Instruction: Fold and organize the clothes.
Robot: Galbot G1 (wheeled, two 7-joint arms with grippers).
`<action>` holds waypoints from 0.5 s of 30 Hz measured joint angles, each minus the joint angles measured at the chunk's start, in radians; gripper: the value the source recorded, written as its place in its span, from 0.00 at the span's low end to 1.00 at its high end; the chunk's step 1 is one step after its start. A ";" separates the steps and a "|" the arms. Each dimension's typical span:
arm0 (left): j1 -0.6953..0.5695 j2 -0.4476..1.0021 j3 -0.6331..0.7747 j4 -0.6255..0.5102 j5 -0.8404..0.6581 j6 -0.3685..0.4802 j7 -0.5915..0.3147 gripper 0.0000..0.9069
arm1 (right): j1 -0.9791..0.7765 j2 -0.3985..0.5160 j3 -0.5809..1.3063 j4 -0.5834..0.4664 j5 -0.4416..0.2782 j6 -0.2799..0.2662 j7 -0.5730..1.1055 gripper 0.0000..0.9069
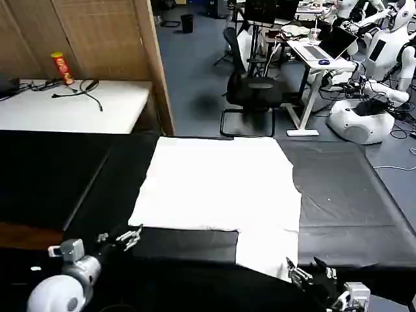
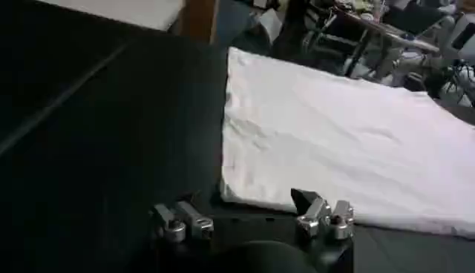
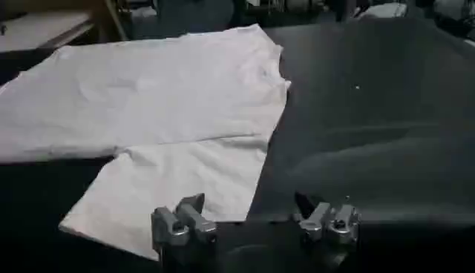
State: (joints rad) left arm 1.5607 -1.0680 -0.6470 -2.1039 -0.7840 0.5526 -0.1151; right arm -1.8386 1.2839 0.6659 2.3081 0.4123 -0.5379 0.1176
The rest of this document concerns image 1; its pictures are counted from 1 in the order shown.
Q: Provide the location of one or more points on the blue computer mouse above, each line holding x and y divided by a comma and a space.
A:
323, 61

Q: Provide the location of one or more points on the black table cover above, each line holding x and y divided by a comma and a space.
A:
341, 208

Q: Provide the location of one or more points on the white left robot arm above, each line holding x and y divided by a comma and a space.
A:
55, 292

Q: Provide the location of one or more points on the silver open laptop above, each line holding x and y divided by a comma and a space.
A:
336, 44

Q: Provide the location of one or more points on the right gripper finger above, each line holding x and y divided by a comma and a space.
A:
300, 274
326, 268

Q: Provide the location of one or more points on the white shirt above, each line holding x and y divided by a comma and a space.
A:
221, 188

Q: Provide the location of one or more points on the cluttered dark desk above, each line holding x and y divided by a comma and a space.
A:
286, 32

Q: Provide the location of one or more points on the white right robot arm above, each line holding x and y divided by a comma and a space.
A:
356, 296

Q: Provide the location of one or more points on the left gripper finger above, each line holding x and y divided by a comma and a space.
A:
102, 238
130, 236

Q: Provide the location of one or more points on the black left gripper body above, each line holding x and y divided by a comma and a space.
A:
107, 251

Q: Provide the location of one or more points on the black trash bin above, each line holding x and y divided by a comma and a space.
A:
187, 23

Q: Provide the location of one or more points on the red chips can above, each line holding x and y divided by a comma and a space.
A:
63, 69

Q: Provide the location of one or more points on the white standing desk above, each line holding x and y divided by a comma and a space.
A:
312, 65

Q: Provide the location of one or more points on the wooden folding partition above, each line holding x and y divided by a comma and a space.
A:
104, 39

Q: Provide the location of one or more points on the white side table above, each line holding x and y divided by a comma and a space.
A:
81, 110

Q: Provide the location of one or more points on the black office chair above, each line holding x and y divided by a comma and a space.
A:
253, 92

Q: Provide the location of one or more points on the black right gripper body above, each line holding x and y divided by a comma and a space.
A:
325, 289

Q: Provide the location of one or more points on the clear drink cup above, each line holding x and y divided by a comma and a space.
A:
315, 35

